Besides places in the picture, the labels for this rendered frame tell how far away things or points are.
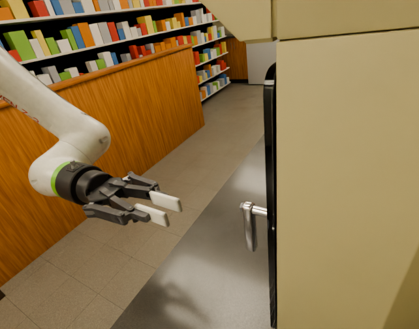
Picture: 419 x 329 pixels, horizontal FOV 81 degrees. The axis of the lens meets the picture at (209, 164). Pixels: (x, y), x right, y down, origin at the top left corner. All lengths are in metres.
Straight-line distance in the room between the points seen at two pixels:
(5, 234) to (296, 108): 2.22
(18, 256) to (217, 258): 1.96
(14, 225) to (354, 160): 2.24
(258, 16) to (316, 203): 0.15
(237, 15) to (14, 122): 2.03
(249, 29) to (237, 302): 0.49
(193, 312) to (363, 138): 0.46
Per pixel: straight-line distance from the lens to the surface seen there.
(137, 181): 0.55
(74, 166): 0.61
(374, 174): 0.21
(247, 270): 0.60
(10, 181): 2.20
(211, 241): 0.66
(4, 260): 2.38
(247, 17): 0.19
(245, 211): 0.34
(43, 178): 0.68
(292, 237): 0.28
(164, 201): 0.47
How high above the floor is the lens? 1.43
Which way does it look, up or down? 31 degrees down
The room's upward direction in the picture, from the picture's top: 10 degrees counter-clockwise
